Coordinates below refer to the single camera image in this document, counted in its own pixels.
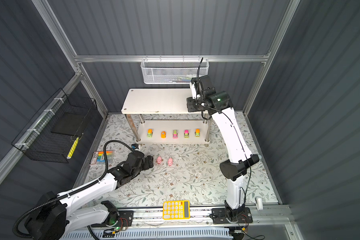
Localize green orange mixer truck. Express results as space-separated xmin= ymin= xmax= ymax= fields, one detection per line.
xmin=147 ymin=129 xmax=153 ymax=138

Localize orange toy bulldozer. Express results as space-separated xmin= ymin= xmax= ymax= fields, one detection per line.
xmin=161 ymin=131 xmax=167 ymax=139

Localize green orange toy truck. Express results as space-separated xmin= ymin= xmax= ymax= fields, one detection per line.
xmin=195 ymin=129 xmax=201 ymax=137

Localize green pink mixer truck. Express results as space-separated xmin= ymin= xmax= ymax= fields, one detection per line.
xmin=184 ymin=130 xmax=190 ymax=138

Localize pink green toy truck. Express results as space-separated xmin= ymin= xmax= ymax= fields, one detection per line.
xmin=173 ymin=130 xmax=179 ymax=139

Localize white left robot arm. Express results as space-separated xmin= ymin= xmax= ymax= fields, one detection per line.
xmin=13 ymin=151 xmax=154 ymax=240

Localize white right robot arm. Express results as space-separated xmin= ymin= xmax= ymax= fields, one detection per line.
xmin=187 ymin=76 xmax=261 ymax=222

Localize white two-tier shelf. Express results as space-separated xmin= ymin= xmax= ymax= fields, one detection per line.
xmin=122 ymin=88 xmax=212 ymax=145

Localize pens in white basket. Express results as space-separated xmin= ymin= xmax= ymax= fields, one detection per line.
xmin=166 ymin=75 xmax=195 ymax=84

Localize colourful marker pack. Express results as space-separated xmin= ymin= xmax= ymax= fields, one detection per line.
xmin=90 ymin=150 xmax=114 ymax=165

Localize yellow calculator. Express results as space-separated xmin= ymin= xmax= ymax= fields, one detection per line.
xmin=162 ymin=200 xmax=191 ymax=221

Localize yellow green highlighter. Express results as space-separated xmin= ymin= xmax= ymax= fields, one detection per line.
xmin=67 ymin=137 xmax=80 ymax=160

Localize white wire wall basket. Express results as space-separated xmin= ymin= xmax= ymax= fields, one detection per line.
xmin=141 ymin=59 xmax=210 ymax=85

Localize black wire wall basket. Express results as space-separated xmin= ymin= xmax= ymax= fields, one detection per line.
xmin=12 ymin=89 xmax=97 ymax=164

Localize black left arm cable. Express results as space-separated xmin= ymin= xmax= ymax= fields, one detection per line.
xmin=11 ymin=139 xmax=136 ymax=240

